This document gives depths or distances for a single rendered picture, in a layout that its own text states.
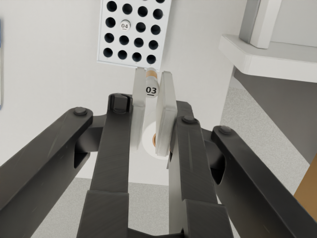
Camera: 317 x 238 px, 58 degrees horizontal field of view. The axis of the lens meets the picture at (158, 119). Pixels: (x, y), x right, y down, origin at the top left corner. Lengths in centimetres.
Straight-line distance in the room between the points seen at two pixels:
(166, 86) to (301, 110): 60
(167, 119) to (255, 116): 123
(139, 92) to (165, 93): 2
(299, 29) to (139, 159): 31
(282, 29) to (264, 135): 110
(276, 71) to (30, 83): 34
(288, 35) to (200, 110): 17
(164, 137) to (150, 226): 155
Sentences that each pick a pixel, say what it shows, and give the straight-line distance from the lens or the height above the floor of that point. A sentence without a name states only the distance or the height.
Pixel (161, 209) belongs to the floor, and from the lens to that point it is 161.
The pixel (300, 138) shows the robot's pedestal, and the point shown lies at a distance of 74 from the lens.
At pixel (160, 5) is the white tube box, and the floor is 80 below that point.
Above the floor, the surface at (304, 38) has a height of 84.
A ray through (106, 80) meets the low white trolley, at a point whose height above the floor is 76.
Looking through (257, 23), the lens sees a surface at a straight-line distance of 31.
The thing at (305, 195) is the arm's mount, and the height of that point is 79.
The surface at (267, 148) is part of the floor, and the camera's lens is 148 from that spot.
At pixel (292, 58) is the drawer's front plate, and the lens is 28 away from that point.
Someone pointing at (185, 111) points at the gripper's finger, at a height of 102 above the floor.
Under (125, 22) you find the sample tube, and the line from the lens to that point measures 36.
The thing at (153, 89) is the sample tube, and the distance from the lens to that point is 21.
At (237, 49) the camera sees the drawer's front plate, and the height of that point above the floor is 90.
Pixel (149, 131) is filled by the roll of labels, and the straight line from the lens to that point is 42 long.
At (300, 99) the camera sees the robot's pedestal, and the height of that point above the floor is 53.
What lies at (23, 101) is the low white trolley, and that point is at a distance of 49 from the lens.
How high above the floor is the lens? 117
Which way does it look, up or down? 64 degrees down
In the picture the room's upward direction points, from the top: 178 degrees clockwise
